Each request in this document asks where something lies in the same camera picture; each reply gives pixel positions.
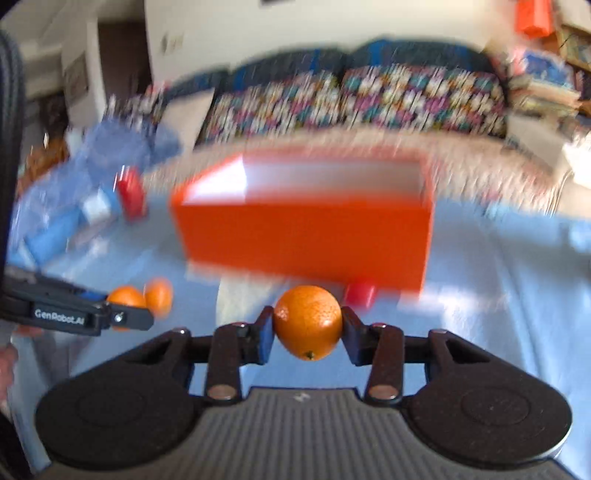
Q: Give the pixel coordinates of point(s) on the orange cardboard box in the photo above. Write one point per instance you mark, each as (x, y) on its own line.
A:
(300, 230)

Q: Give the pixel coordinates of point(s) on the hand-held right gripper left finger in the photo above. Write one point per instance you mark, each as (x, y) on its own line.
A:
(264, 339)

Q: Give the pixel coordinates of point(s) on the small orange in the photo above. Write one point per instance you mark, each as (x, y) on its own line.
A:
(160, 295)
(127, 297)
(307, 321)

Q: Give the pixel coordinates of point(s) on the bright orange object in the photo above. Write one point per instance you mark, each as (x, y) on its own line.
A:
(535, 18)

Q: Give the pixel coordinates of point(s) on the white pillow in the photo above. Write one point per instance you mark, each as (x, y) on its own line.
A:
(189, 120)

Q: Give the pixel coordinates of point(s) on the red cherry tomato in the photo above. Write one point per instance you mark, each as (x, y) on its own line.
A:
(361, 293)

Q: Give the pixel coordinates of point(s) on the person's left hand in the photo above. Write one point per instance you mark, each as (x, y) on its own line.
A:
(7, 369)

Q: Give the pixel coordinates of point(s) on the blue striped bedding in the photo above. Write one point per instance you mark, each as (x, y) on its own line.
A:
(69, 203)

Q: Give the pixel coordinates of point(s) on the white wall switch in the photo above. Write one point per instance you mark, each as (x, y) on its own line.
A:
(171, 42)

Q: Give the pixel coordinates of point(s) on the floral patterned cushion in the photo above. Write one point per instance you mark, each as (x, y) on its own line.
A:
(272, 108)
(425, 101)

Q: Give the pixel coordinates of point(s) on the red soda can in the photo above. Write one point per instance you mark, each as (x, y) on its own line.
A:
(131, 194)

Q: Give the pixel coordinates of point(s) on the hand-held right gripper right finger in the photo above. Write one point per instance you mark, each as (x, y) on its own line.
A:
(353, 339)

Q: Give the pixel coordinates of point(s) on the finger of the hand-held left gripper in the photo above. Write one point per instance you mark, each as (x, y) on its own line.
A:
(131, 319)
(94, 295)

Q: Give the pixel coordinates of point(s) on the dark blue sofa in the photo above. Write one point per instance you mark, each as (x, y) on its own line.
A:
(286, 64)

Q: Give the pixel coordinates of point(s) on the pink quilted blanket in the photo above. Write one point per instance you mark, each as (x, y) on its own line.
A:
(461, 152)

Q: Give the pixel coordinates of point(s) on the blue printed tablecloth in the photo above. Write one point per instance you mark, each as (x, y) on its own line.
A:
(485, 300)

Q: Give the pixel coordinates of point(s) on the stack of books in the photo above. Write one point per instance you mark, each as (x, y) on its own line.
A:
(545, 83)

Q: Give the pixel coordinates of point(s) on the white covered side table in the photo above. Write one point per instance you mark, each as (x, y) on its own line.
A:
(535, 143)

